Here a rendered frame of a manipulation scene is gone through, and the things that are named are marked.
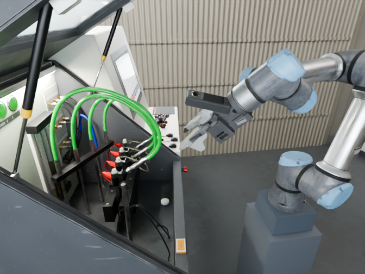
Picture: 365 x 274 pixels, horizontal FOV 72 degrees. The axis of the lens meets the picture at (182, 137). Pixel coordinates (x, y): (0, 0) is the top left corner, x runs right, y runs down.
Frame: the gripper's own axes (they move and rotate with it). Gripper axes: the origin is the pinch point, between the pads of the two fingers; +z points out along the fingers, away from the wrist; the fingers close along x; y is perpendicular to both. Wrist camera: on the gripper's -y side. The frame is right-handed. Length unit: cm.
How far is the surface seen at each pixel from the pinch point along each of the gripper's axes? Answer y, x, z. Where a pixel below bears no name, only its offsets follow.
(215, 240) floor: 110, 49, 96
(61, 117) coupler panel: -32, 26, 53
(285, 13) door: 66, 238, -31
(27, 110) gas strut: -33.3, -20.9, 2.4
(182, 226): 24.1, -7.9, 25.3
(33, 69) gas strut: -36.0, -18.9, -5.4
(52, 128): -30.4, 3.1, 33.1
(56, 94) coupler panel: -39, 29, 45
